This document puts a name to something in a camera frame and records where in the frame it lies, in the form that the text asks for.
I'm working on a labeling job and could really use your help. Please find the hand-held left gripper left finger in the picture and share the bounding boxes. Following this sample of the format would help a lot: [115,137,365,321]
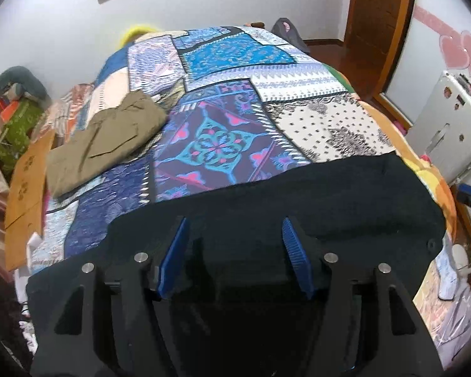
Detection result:
[30,216,191,377]

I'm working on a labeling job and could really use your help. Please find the wooden door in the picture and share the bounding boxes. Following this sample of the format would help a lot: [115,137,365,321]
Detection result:
[343,0,419,118]

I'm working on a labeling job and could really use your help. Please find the patchwork printed blanket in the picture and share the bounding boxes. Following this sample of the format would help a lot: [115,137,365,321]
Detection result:
[29,25,397,276]

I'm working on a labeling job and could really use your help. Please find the green patterned bag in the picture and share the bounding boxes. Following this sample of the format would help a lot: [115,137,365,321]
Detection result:
[2,100,45,158]

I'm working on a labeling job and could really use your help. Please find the grey bag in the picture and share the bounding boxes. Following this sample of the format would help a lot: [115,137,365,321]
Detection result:
[271,18,312,54]

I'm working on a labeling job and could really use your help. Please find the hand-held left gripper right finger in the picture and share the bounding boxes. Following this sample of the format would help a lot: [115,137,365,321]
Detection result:
[280,217,445,377]

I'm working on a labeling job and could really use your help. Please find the striped patterned pillow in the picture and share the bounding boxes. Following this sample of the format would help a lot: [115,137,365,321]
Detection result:
[43,84,100,143]

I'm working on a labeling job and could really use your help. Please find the white refrigerator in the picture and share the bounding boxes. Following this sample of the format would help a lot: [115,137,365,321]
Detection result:
[406,70,471,186]

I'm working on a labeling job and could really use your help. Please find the olive green folded pants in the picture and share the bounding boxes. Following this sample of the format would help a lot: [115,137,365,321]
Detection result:
[46,90,170,200]

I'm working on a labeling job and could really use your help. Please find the yellow plush toy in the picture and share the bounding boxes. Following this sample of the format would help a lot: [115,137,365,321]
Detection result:
[120,24,164,48]

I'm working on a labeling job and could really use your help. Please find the pink heart wall decoration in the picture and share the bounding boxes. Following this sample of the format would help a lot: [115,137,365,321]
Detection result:
[414,6,471,80]

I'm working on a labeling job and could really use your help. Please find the black pants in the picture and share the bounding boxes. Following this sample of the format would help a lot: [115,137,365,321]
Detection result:
[25,152,447,362]

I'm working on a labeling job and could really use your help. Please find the grey curved pillow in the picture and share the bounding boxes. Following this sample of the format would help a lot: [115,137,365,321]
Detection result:
[0,65,50,101]

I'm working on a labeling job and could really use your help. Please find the cardboard box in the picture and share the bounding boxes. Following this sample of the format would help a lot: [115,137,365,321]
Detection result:
[4,129,58,272]

